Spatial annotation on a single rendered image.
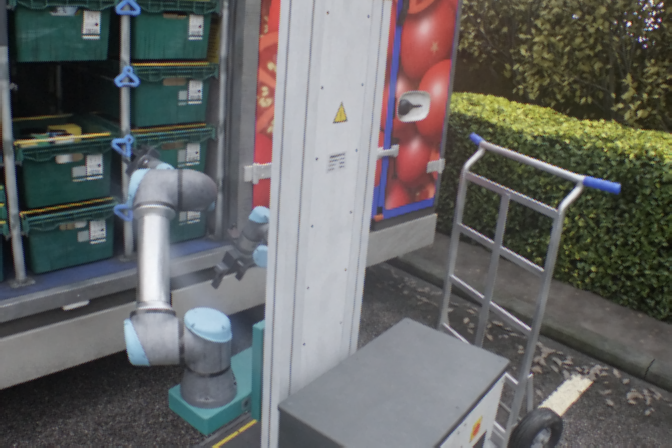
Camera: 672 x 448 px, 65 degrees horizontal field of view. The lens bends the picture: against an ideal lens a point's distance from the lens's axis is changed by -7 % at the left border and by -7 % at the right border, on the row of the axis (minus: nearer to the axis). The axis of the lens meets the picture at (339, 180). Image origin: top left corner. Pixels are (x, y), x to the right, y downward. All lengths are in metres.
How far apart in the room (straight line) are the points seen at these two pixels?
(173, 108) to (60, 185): 0.56
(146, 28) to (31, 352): 1.32
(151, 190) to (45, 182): 0.80
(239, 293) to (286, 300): 1.36
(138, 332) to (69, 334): 0.96
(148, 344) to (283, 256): 0.40
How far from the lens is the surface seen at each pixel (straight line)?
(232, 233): 2.03
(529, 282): 3.95
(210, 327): 1.42
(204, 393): 1.52
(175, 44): 2.41
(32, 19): 2.19
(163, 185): 1.57
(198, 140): 2.51
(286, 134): 1.22
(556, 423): 2.52
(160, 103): 2.40
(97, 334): 2.42
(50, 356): 2.40
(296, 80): 1.19
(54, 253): 2.40
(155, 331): 1.44
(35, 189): 2.29
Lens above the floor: 1.68
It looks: 16 degrees down
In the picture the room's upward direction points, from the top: 5 degrees clockwise
